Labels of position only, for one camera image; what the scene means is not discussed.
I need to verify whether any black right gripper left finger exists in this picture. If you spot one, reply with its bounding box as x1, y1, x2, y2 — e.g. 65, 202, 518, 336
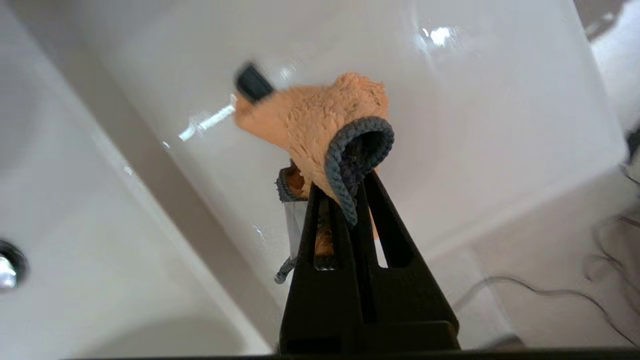
279, 181, 364, 355

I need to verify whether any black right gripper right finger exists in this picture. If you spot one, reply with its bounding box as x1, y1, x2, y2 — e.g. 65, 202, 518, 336
350, 169, 461, 351

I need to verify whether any orange and grey cloth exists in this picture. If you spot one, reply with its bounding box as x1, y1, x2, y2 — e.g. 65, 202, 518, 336
232, 61, 396, 286

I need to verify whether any beige ceramic sink basin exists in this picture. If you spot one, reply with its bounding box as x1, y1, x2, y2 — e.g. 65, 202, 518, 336
0, 0, 628, 353

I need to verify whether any chrome drain stopper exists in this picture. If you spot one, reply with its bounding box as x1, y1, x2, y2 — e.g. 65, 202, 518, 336
0, 239, 29, 294

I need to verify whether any thin grey floor cable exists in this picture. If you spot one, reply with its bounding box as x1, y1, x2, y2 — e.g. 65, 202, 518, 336
451, 214, 640, 347

